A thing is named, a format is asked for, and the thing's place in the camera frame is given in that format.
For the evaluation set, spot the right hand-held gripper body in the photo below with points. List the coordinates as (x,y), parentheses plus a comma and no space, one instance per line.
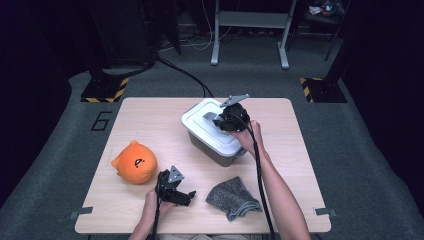
(236,118)

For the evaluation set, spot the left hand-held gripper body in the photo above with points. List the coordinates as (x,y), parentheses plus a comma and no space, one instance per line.
(166,190)

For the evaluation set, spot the grey clear storage box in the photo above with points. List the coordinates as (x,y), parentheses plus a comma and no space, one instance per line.
(213,156)

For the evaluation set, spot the orange plush toy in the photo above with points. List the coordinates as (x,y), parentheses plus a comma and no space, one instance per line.
(135,163)

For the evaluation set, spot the grey cloth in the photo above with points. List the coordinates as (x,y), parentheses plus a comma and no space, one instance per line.
(231,198)

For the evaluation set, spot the person's left hand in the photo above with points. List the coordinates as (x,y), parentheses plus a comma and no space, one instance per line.
(150,206)

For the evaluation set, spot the person's right hand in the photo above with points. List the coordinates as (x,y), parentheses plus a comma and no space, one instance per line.
(246,140)

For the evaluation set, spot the grey tape strip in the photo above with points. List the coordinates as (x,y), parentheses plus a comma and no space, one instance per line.
(81,211)
(326,211)

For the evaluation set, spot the black stand base striped edge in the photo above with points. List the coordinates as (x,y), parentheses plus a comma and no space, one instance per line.
(325,91)
(103,90)

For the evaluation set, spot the black cabinet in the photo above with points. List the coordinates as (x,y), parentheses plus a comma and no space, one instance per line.
(123,30)

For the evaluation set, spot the colourful clutter on dark shelf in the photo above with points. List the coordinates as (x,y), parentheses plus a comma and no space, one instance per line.
(325,8)

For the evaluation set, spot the white desk frame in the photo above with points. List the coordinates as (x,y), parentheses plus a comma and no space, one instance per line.
(253,19)

